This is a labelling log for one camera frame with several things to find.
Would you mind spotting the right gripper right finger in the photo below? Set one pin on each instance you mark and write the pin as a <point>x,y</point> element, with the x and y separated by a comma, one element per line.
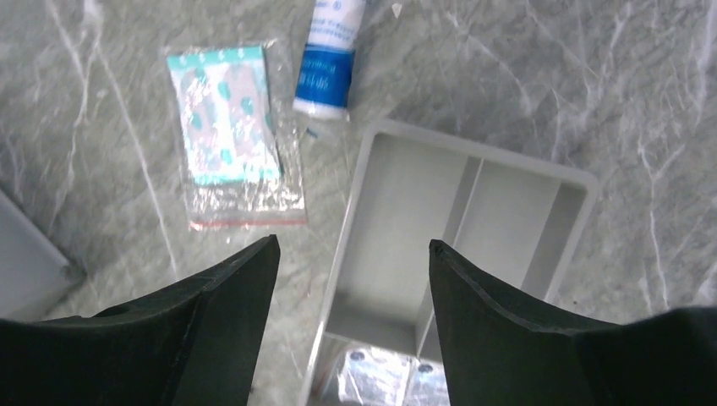
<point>501,346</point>

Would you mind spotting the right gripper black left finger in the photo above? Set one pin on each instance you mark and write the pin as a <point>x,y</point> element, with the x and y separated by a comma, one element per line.
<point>195,342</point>

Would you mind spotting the clear bag alcohol wipes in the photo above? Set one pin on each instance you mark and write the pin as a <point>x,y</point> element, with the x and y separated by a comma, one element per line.
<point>364,375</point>

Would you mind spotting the grey plastic divider tray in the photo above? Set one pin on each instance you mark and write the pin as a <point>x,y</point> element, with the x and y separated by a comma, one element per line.
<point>428,213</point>

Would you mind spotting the teal white small packet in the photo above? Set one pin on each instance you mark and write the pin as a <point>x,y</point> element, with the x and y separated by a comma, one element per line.
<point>241,163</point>

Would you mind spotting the small white blue bottle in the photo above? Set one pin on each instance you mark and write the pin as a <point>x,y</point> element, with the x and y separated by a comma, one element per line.
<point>325,72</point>

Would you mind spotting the grey metal medicine case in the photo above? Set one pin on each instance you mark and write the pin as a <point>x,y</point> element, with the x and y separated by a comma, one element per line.
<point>35,275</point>

